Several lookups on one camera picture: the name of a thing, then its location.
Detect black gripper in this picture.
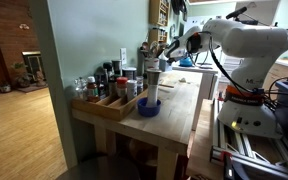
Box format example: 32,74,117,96
165,41,186,66

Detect grey-blue tissue box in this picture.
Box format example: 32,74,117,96
158,51,172,73

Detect blue kettle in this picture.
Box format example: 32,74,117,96
178,56,195,68

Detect white crock red peppers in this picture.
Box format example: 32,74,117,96
143,57,161,72

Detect long wooden spatula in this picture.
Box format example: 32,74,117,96
158,82,175,90

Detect wooden spoon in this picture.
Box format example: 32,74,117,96
142,41,150,59

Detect white grinder steel cap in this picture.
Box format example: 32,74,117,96
145,68,163,109

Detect small jar dark lid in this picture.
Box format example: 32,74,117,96
135,75,145,96

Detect black jar white label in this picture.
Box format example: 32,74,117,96
121,67,138,81

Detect white spice shaker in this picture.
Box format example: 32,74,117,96
126,79,139,102

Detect hanging dark pans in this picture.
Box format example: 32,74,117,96
170,0,189,22

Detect small blue bowl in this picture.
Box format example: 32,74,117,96
136,97,163,118

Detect steel canister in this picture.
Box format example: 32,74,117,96
111,59,123,76

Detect wooden butcher block table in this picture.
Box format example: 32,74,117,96
71,69,205,180

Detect red-capped spice jar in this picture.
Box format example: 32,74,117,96
116,76,129,99

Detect white plastic drawer unit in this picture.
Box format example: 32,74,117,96
218,55,247,85

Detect black pepper mill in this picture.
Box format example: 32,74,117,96
102,61,115,80

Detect dark glass bottle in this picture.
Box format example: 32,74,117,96
95,71,107,100

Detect wooden condiment tray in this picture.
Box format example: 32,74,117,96
71,88,149,122

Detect hot sauce bottle white cap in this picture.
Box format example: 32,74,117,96
86,76,100,103

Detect clear glass bottle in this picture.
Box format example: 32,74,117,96
74,76,88,101

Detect round black stool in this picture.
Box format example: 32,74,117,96
55,153,142,180

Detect dark fireplace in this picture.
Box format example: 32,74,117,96
21,50,46,83

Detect brown hearth rug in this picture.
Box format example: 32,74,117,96
15,83,49,94

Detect potted green plant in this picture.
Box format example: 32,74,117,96
10,61,33,89

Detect small round pot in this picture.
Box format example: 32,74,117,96
0,81,13,94

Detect wooden wall spice rack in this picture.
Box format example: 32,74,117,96
148,0,171,28
149,28,169,46

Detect white wall outlet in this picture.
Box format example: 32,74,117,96
119,47,128,66

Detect black tripod handle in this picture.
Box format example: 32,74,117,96
225,6,249,20

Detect aluminium rail frame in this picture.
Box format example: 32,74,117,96
209,98,288,180

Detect small wall ornament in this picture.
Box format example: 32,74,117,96
18,22,31,31

